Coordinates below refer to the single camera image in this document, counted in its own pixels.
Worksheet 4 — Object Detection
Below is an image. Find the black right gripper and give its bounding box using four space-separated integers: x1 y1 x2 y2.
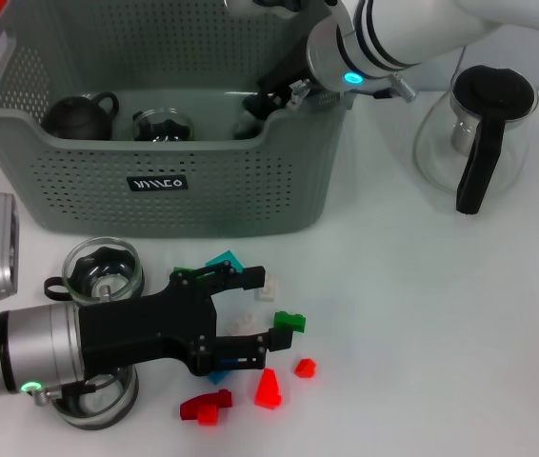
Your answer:
242 45 318 121

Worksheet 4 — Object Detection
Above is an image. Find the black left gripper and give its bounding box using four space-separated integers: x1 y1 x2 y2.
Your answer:
78 260 294 381

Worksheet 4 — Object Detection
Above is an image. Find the glass teacup black holder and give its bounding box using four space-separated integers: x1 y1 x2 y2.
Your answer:
233 94 275 141
130 108 196 143
54 366 138 432
43 236 146 306

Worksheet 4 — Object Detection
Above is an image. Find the grey perforated storage bin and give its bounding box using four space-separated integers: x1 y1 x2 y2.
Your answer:
0 0 362 239

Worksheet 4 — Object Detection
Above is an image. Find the white toy plate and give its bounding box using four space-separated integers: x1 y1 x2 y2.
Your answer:
254 274 281 304
225 311 264 337

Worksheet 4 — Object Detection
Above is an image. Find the clear cyan toy tile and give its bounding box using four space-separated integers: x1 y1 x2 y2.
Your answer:
205 250 247 275

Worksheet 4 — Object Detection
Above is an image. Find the small red toy brick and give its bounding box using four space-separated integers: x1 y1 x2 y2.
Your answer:
293 357 318 380

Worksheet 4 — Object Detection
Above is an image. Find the red-orange slope brick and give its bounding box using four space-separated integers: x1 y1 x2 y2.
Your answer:
253 367 284 409

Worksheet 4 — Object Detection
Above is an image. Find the dark red arch brick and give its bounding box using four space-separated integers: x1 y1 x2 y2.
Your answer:
179 388 234 421

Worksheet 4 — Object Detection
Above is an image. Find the dark clay teapot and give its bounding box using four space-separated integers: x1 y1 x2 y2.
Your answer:
41 90 121 142

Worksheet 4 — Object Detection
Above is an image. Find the right wrist plug cable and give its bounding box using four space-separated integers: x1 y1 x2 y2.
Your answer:
289 78 394 109

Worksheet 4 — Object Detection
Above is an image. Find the wrist plug cable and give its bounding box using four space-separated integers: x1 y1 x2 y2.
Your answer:
33 380 100 407
289 78 394 109

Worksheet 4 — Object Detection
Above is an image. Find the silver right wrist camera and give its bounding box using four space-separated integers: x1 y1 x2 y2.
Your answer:
224 0 342 23

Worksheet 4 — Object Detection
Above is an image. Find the glass teapot black handle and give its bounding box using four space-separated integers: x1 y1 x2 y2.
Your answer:
412 64 539 216

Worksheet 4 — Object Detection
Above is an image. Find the left wrist plug cable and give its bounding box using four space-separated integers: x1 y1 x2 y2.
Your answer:
33 380 100 407

